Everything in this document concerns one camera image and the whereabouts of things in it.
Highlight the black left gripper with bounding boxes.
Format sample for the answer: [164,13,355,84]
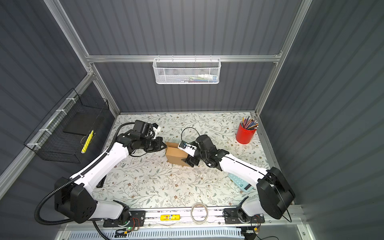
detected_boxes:
[140,136,167,152]

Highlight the brown cardboard box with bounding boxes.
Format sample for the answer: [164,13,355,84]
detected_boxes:
[166,142,191,167]

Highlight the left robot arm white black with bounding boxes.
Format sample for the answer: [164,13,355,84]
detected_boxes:
[54,120,167,225]

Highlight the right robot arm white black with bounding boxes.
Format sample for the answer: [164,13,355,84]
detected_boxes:
[178,135,296,223]

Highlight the red metal pencil cup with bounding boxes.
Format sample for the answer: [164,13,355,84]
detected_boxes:
[236,124,257,145]

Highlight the yellow striped tool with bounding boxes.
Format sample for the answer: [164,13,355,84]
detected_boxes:
[81,130,95,154]

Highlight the bundle of coloured pencils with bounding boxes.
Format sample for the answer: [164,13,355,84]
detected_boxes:
[240,116,259,131]

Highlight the teal calculator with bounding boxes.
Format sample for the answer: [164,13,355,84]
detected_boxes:
[228,174,253,193]

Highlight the black foam pad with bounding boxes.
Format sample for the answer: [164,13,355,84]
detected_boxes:
[63,113,104,136]

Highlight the black stapler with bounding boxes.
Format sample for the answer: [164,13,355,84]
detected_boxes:
[96,176,106,189]

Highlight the markers in white basket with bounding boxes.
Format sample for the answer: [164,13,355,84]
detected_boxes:
[179,74,219,83]

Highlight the clear tape roll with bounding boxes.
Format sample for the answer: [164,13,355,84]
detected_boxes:
[190,203,209,225]

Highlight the yellow spirit level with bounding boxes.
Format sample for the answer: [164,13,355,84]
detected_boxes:
[161,215,181,221]

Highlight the white wire mesh basket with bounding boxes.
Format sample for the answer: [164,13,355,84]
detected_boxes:
[153,58,222,85]

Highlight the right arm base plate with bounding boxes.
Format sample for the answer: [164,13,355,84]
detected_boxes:
[223,208,265,224]

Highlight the black wire mesh basket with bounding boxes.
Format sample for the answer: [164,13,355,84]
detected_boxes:
[24,89,110,164]

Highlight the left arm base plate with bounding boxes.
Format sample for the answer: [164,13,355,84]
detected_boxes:
[103,211,146,228]

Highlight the black corrugated cable hose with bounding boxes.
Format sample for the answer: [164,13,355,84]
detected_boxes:
[34,122,136,240]

